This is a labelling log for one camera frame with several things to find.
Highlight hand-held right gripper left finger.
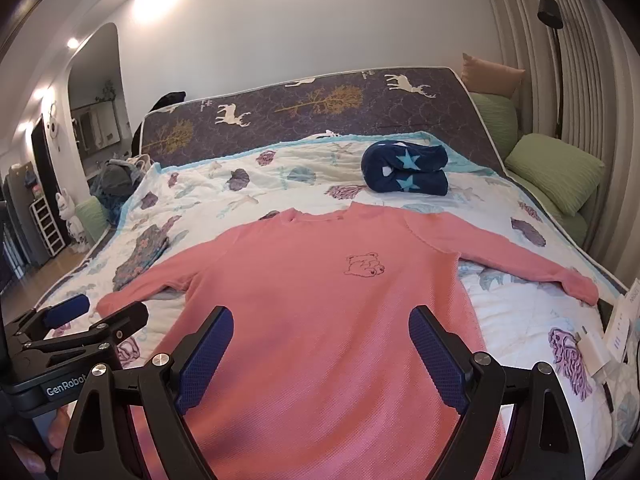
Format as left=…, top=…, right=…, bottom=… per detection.
left=60, top=305, right=236, bottom=480

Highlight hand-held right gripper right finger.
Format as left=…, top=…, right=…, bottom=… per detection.
left=407, top=305, right=586, bottom=480

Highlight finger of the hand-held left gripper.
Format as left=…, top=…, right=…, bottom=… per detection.
left=7, top=294, right=92, bottom=348
left=22, top=301, right=150, bottom=361

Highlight pink sweater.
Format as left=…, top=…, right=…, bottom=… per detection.
left=95, top=201, right=600, bottom=480

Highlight pile of grey-blue clothes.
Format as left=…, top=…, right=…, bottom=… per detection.
left=90, top=155, right=152, bottom=227

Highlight person's left hand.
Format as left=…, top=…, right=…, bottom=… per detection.
left=0, top=405, right=76, bottom=480

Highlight floral folded garment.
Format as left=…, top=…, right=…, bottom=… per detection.
left=112, top=224, right=171, bottom=292

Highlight white shelf rack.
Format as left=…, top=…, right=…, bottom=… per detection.
left=30, top=196, right=66, bottom=257

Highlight white seashell-print quilt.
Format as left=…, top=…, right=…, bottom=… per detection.
left=35, top=131, right=632, bottom=480

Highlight small green cushion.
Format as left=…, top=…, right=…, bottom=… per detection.
left=75, top=197, right=111, bottom=246

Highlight white cat figurine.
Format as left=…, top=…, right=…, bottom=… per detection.
left=55, top=189, right=77, bottom=222

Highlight white charger adapter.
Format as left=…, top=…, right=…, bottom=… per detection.
left=575, top=327, right=615, bottom=377

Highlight navy star-print fleece blanket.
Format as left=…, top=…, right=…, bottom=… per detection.
left=361, top=140, right=450, bottom=196

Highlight white paper box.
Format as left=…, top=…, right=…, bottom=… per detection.
left=602, top=279, right=640, bottom=362

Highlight large green pillow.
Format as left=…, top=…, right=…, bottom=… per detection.
left=504, top=133, right=606, bottom=217

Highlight black object behind mattress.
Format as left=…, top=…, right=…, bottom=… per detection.
left=150, top=91, right=187, bottom=112

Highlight purple deer-print mattress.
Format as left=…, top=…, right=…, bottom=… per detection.
left=137, top=66, right=628, bottom=296

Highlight pink pillow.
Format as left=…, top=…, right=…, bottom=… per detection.
left=461, top=53, right=526, bottom=101

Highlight black floor lamp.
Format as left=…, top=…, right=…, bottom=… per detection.
left=537, top=0, right=567, bottom=141

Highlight white wall cabinet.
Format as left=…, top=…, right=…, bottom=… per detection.
left=70, top=100, right=122, bottom=154

